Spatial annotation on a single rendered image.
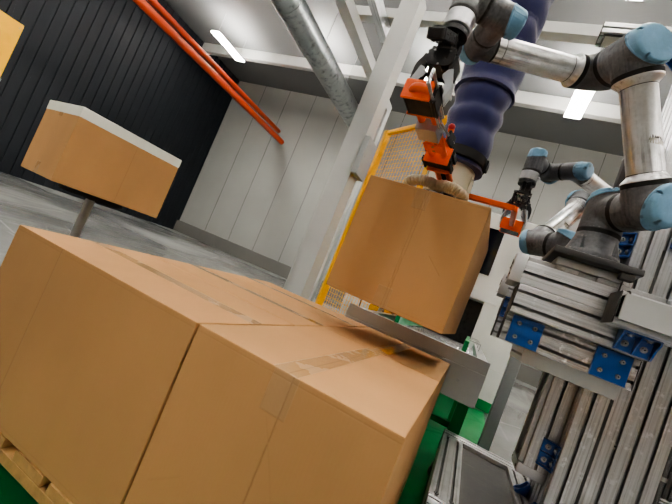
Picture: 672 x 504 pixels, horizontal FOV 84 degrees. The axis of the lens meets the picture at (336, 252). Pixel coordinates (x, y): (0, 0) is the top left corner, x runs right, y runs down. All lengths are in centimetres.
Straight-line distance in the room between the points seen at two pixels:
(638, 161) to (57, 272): 146
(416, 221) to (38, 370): 102
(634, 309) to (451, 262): 45
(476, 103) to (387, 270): 74
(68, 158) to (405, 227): 175
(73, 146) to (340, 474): 206
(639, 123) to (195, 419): 126
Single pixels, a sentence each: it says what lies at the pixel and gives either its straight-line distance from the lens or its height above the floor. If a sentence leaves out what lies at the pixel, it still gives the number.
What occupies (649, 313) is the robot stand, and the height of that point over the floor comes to 92.
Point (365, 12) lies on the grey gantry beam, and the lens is 442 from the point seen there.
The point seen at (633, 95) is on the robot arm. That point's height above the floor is 145.
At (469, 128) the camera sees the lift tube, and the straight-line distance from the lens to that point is 153.
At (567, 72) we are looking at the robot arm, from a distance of 140.
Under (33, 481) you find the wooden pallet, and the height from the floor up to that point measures 12.
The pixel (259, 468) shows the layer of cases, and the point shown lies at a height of 39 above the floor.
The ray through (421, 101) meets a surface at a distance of 98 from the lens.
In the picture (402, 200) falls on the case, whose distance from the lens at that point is 122.
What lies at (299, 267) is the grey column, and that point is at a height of 66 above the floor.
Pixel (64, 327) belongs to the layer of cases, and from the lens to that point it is 97.
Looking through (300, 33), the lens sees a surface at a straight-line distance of 841.
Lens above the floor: 72
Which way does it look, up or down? 3 degrees up
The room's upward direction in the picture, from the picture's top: 22 degrees clockwise
